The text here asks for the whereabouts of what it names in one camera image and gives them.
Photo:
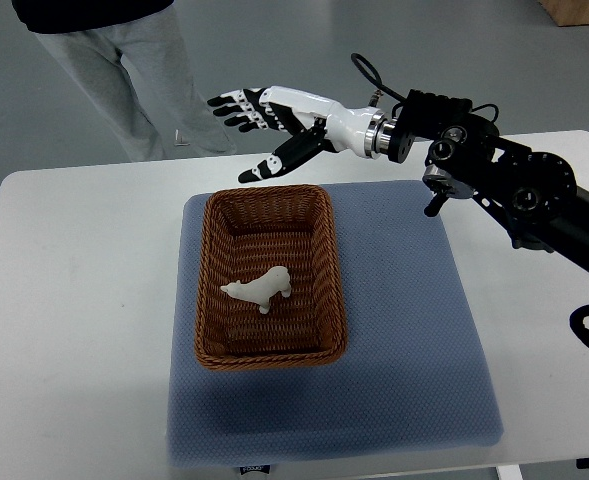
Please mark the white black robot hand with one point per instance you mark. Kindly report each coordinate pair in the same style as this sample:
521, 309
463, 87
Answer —
314, 123

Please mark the white bear figurine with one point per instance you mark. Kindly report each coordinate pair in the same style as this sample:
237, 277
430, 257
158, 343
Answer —
260, 290

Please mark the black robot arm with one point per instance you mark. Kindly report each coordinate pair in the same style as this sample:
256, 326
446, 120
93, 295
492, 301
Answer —
533, 195

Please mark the brown wicker basket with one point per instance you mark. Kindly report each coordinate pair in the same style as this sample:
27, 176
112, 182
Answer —
245, 232

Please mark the lower metal floor plate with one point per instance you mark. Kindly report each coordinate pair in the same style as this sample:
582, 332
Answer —
180, 139

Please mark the person in grey trousers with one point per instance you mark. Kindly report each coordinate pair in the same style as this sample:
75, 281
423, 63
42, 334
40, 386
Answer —
91, 40

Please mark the wooden box corner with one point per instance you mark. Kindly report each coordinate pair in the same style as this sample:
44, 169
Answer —
566, 13

